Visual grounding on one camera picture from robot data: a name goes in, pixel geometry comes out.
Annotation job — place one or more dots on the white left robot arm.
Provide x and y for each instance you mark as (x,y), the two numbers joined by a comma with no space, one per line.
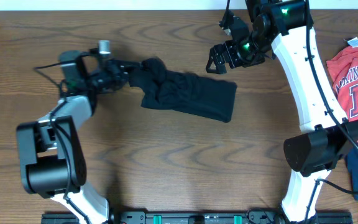
(52,163)

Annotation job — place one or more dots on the black polo shirt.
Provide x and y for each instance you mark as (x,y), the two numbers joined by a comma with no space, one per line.
(189,93)

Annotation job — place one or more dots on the navy blue garment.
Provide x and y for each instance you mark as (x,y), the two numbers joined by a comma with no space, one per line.
(351,161)

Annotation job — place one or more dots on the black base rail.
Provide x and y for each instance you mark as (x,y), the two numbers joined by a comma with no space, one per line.
(254,216)

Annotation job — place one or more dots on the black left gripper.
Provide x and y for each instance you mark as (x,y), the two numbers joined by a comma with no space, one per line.
(116,74)

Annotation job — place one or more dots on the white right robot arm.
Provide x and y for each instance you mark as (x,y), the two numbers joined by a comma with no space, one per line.
(284,30)

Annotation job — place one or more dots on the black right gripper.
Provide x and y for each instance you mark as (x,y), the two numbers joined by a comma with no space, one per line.
(231,46)

